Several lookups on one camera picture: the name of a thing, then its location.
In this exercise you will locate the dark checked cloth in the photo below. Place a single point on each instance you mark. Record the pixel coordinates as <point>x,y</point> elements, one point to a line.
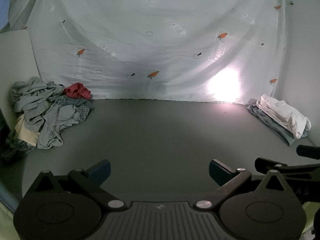
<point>15,150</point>

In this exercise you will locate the white board panel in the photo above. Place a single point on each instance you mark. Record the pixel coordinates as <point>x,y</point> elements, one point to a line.
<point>17,55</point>

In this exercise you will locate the teal cushion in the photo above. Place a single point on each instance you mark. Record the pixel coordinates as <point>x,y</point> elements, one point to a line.
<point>8,197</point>

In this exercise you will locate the red plaid cloth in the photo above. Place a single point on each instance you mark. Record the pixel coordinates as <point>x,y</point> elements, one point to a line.
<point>77,91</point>

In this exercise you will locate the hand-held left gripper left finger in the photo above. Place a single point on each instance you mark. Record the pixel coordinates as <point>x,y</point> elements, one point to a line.
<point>101,171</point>

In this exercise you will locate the folded white garment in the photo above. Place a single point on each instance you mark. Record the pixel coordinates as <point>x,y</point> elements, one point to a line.
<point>282,115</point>

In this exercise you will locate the pile of crumpled clothes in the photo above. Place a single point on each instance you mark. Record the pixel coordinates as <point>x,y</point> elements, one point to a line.
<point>32,92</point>

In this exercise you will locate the blue checked cloth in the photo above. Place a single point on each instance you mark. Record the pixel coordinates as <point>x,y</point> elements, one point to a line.
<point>81,110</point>

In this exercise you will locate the cream cloth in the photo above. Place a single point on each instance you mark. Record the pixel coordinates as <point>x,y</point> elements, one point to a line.
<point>25,132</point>

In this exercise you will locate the carrot print white sheet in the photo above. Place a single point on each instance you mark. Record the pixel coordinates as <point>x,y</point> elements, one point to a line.
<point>155,42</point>

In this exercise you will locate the grey sweatpants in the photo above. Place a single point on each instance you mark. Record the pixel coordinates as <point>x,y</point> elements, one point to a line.
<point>56,125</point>

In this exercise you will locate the green cloth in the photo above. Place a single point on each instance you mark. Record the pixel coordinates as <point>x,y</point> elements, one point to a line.
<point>6,222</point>

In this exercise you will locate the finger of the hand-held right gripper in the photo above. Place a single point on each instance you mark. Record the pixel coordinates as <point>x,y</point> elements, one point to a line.
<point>267,164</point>
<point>308,152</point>

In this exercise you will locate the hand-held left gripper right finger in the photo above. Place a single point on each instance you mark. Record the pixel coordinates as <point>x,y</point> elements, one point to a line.
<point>218,171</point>

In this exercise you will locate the folded blue garment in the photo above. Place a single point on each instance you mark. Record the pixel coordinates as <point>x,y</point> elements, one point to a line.
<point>267,125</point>

